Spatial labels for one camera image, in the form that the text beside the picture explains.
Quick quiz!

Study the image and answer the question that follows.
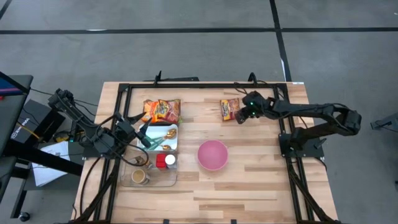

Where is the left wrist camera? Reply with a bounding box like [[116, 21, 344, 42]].
[[114, 119, 133, 138]]

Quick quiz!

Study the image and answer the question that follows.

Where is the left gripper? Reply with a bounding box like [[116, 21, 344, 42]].
[[127, 112, 154, 149]]

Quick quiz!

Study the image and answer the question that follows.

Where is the dark red ramen packet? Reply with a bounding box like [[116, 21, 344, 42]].
[[220, 98, 241, 122]]

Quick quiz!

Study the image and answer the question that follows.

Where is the gold spoon green handle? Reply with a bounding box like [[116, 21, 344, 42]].
[[148, 133, 175, 147], [149, 128, 178, 141], [146, 144, 172, 152]]

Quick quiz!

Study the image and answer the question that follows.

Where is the pink bowl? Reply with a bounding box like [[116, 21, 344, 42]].
[[197, 139, 229, 171]]

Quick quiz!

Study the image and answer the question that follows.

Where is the black box white print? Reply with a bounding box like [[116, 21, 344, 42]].
[[11, 98, 67, 147]]

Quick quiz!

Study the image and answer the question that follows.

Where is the yellow cable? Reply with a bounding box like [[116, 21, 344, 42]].
[[16, 122, 41, 140]]

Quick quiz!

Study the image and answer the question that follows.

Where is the black side desk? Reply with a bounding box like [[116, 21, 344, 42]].
[[0, 71, 85, 218]]

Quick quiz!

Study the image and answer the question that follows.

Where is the grey translucent plastic bin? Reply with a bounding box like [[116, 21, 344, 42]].
[[141, 98, 182, 126]]

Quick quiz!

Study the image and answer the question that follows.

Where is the seasoning jar white label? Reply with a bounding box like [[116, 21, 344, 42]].
[[131, 169, 152, 186]]

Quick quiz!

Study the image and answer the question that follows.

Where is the clear plastic bin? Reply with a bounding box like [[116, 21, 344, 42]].
[[119, 151, 178, 189]]

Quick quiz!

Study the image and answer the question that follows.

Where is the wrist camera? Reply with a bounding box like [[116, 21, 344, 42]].
[[114, 119, 133, 138], [248, 100, 262, 119]]

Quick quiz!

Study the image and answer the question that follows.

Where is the small glass spice jar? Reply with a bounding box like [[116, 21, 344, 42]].
[[132, 155, 155, 170]]

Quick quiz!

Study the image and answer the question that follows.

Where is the white plastic bin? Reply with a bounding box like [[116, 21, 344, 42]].
[[136, 123, 179, 154]]

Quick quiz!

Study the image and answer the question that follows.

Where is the grey chair base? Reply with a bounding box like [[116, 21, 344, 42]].
[[369, 111, 398, 139]]

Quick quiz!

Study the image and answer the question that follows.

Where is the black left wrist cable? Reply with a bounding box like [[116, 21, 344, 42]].
[[116, 141, 150, 167]]

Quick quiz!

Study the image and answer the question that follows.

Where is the orange red ramen packet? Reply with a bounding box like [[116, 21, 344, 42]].
[[155, 98, 182, 124]]

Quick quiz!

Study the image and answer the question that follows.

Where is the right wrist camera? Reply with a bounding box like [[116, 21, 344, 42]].
[[248, 100, 262, 119]]

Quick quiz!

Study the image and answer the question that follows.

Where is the glass jar white lid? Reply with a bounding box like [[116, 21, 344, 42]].
[[164, 154, 177, 169]]

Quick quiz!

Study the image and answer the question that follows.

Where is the white paper sheet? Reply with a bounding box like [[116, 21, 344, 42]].
[[30, 141, 72, 187]]

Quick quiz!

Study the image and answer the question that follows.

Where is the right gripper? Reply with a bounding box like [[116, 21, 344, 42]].
[[234, 90, 269, 126]]

